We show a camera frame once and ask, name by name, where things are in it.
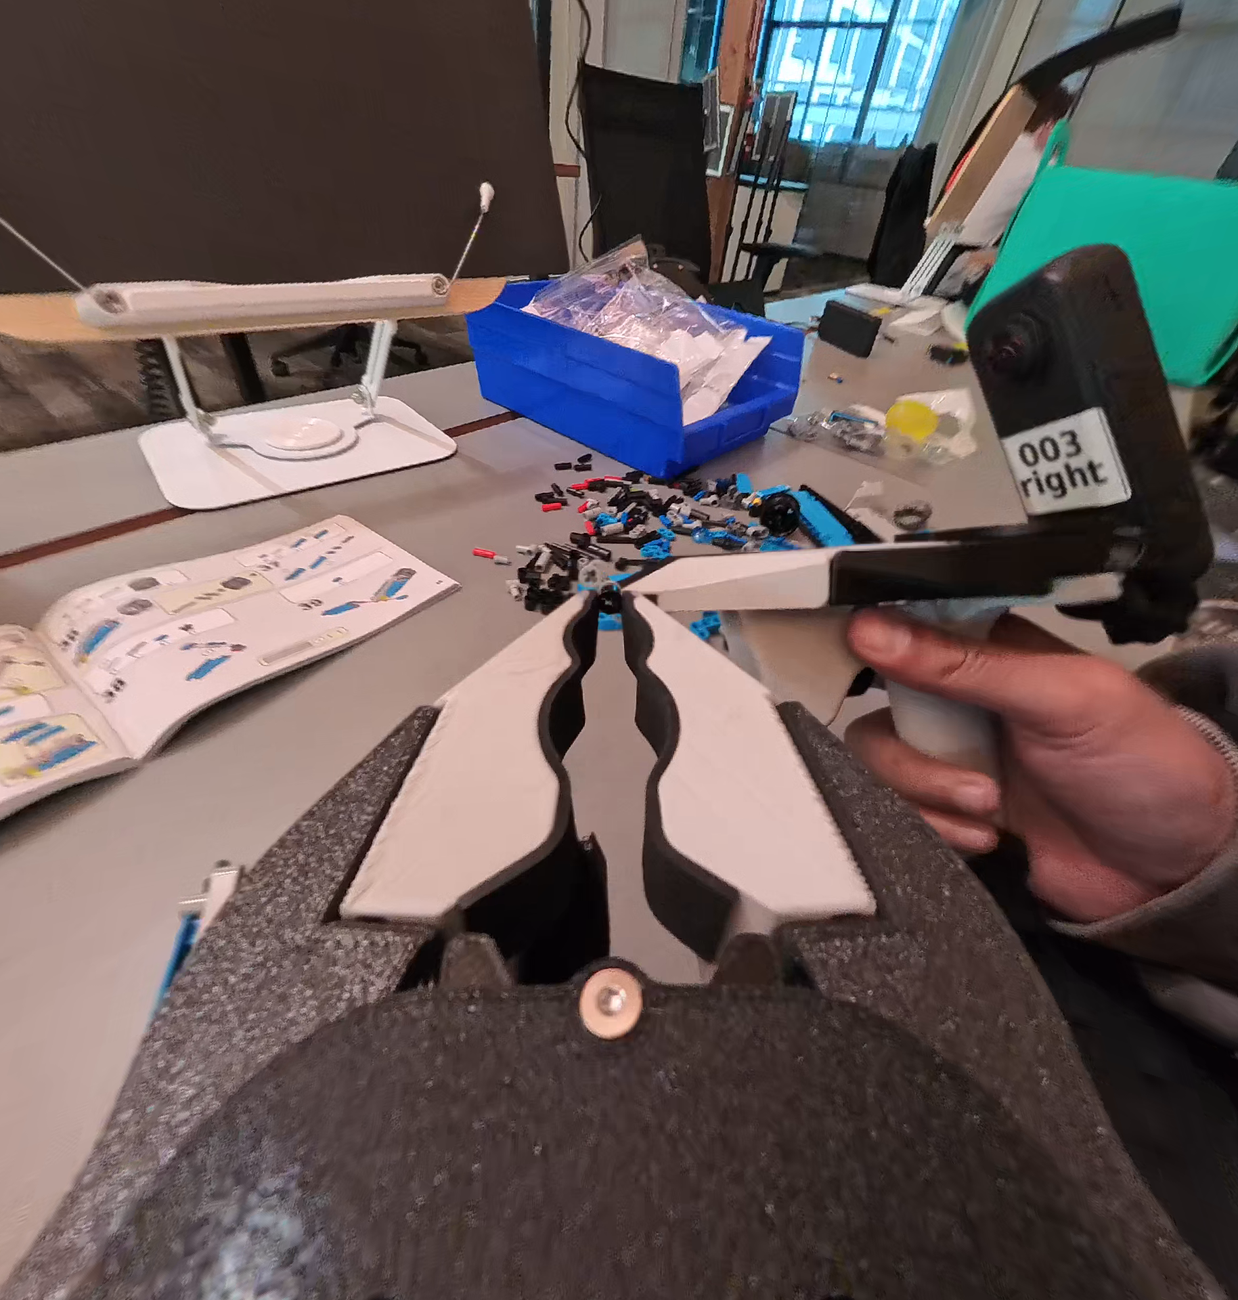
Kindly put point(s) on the instruction booklet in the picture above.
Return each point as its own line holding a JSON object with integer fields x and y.
{"x": 222, "y": 629}

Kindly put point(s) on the black jacket on chair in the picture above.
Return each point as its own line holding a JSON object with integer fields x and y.
{"x": 902, "y": 212}

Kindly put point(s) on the tilted wooden board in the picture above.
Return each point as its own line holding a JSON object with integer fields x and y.
{"x": 979, "y": 162}

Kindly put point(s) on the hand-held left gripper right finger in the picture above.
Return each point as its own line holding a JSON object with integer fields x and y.
{"x": 761, "y": 801}

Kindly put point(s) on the white laptop stand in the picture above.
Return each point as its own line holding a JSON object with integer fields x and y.
{"x": 303, "y": 447}

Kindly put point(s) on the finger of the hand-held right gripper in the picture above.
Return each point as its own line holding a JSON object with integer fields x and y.
{"x": 750, "y": 583}

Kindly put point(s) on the small black box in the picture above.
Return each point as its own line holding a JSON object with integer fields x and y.
{"x": 851, "y": 330}

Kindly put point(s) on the grey desk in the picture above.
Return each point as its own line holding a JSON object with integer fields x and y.
{"x": 375, "y": 761}

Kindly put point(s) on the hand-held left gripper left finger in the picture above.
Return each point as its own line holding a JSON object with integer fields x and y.
{"x": 466, "y": 801}

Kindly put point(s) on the pile of toy brick parts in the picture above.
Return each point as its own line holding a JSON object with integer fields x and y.
{"x": 639, "y": 517}

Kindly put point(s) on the clear plastic bag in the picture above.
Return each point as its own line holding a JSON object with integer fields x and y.
{"x": 660, "y": 325}

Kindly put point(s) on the person's right hand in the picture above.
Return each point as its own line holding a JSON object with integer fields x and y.
{"x": 1105, "y": 772}

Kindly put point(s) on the green sheet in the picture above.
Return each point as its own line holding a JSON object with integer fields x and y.
{"x": 1166, "y": 253}

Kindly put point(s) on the blue grey brick assembly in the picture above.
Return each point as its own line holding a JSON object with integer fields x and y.
{"x": 198, "y": 934}

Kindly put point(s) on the yellow round object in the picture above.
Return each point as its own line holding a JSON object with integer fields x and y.
{"x": 910, "y": 426}

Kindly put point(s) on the clear bag with parts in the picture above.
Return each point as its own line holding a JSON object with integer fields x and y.
{"x": 842, "y": 426}

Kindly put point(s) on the blue storage bin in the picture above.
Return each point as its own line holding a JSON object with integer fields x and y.
{"x": 599, "y": 395}

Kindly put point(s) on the large black panel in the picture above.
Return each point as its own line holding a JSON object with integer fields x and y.
{"x": 273, "y": 122}

